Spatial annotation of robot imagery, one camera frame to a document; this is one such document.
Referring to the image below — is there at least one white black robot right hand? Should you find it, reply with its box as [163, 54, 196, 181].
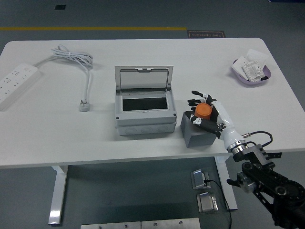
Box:
[186, 90, 246, 152]

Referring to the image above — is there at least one orange cylindrical battery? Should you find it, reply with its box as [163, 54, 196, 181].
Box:
[194, 103, 214, 120]

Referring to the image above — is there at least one transparent hinged box lid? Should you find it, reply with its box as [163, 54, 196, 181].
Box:
[114, 65, 174, 93]

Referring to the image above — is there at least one silver floor outlet box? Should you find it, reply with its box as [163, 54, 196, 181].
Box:
[196, 192, 219, 214]
[190, 169, 210, 190]

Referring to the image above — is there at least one grey plastic junction box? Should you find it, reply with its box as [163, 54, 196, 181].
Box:
[114, 90, 177, 136]

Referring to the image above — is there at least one grey block with round hole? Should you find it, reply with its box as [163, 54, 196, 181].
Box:
[180, 110, 221, 148]

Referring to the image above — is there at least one white table leg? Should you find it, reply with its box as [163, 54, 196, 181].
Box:
[48, 165, 69, 225]
[214, 156, 238, 210]

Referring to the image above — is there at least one purple plastic tray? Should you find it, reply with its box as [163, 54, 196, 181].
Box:
[231, 58, 274, 88]

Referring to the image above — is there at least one white printed socket panel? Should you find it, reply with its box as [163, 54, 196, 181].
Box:
[240, 61, 265, 83]

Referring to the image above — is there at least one dark floor sign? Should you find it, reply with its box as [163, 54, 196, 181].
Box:
[187, 30, 226, 39]

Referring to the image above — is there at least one grey metal plate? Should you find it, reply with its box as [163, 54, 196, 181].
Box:
[81, 221, 141, 229]
[141, 217, 201, 229]

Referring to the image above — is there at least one white power plug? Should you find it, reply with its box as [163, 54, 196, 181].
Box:
[79, 99, 91, 112]

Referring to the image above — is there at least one white power strip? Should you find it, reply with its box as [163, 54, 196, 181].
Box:
[0, 62, 41, 112]

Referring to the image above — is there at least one black floor cable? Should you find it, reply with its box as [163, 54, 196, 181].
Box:
[203, 178, 233, 229]

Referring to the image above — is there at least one plain white switch plate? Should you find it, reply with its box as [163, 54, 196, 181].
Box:
[233, 55, 248, 74]

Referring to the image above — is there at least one white power cord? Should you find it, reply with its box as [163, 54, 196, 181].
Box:
[33, 45, 94, 105]

